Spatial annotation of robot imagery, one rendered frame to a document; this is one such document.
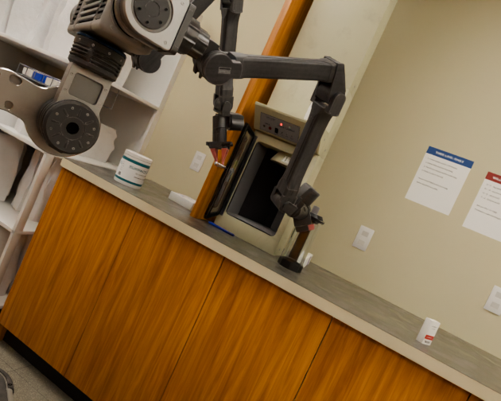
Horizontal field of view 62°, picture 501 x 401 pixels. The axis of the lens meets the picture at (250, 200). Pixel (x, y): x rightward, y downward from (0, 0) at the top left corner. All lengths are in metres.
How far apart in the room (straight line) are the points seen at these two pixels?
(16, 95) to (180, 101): 1.51
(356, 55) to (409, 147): 0.57
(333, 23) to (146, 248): 1.24
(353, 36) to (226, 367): 1.43
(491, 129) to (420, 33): 0.59
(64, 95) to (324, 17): 1.21
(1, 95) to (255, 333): 1.09
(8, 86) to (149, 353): 1.09
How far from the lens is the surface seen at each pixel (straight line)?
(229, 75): 1.09
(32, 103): 1.31
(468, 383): 1.49
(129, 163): 1.98
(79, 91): 1.25
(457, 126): 2.25
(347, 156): 2.23
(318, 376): 1.55
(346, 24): 1.99
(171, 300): 1.73
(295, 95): 1.91
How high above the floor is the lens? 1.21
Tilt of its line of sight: 3 degrees down
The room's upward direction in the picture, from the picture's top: 24 degrees clockwise
